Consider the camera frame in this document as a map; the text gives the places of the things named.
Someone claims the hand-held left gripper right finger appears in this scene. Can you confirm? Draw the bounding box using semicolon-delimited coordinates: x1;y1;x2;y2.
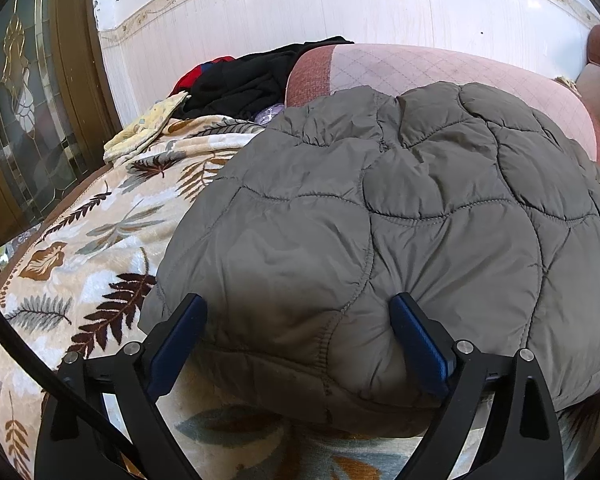
389;292;566;480

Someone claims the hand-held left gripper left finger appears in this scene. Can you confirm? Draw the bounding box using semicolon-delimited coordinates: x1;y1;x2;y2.
34;292;208;480

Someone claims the olive quilted hooded jacket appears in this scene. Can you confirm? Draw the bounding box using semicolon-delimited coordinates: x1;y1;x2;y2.
139;81;600;438

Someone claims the leaf print blanket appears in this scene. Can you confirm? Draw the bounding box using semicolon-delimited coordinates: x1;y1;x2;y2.
0;115;600;480

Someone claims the pale yellow cloth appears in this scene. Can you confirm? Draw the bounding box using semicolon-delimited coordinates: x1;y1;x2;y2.
103;91;190;165

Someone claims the clear plastic bag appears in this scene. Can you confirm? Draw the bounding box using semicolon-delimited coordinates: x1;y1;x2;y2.
254;102;286;126

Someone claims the red garment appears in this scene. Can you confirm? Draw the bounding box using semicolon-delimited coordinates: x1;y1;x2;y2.
169;55;241;97

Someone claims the black garment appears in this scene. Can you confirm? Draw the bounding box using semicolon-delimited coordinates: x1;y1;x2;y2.
182;36;356;121

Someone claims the brown door with stained glass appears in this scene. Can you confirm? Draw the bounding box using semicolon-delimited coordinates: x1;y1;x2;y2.
0;0;125;263

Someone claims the yellowish fringed cloth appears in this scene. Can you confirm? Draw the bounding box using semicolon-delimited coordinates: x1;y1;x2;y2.
554;75;585;100

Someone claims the black cable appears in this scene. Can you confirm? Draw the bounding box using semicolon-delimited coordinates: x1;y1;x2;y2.
0;287;148;480

